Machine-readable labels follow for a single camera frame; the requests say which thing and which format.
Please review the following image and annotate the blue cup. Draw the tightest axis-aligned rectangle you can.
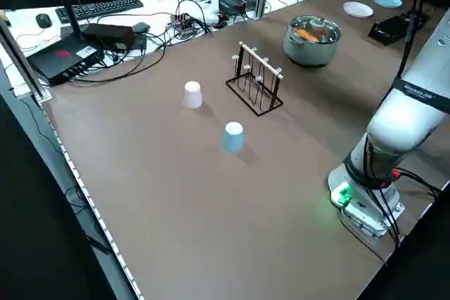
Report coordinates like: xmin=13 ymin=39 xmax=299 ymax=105
xmin=221 ymin=121 xmax=245 ymax=155

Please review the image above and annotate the pink cup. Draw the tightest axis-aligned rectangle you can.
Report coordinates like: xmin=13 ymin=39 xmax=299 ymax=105
xmin=183 ymin=81 xmax=204 ymax=110

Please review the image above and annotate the black drying rack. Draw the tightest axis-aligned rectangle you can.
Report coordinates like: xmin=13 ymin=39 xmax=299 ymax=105
xmin=367 ymin=14 xmax=428 ymax=46

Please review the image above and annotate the usb hub with plugs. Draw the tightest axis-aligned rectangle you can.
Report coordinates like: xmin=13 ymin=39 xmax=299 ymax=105
xmin=171 ymin=13 xmax=205 ymax=37

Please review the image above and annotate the steel cooking pot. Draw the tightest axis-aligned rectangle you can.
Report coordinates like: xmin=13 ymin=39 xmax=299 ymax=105
xmin=283 ymin=15 xmax=342 ymax=67

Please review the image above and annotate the glass pot lid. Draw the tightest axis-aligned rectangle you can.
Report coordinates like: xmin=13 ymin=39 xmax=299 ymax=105
xmin=288 ymin=15 xmax=342 ymax=44

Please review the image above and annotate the dark rectangular box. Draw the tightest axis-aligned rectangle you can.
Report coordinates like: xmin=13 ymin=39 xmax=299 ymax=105
xmin=82 ymin=22 xmax=147 ymax=51

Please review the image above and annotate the black keyboard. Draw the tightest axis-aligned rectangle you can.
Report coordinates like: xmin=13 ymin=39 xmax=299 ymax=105
xmin=55 ymin=0 xmax=145 ymax=22

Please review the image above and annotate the black box with red logo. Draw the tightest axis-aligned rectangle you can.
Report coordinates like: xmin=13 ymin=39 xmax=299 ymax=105
xmin=26 ymin=34 xmax=106 ymax=86

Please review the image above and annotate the pink plate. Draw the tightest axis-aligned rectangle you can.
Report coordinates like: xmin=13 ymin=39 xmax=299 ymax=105
xmin=342 ymin=1 xmax=374 ymax=18

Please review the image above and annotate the black stand pole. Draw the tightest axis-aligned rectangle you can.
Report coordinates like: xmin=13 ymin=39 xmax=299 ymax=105
xmin=59 ymin=0 xmax=85 ymax=41

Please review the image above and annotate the black wire cup holder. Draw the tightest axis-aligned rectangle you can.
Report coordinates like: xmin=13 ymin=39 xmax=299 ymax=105
xmin=225 ymin=41 xmax=284 ymax=117

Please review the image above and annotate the black looped table cable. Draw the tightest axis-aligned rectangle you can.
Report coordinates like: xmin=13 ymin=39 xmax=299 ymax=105
xmin=68 ymin=32 xmax=168 ymax=85

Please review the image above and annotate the black base cable bundle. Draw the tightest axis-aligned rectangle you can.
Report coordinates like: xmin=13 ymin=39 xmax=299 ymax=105
xmin=364 ymin=134 xmax=441 ymax=247

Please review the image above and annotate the black arm wrist cable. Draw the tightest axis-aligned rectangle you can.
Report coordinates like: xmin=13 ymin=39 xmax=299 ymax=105
xmin=396 ymin=0 xmax=428 ymax=80

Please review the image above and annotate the aluminium frame bar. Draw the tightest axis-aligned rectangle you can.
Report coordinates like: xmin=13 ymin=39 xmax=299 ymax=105
xmin=0 ymin=20 xmax=53 ymax=104

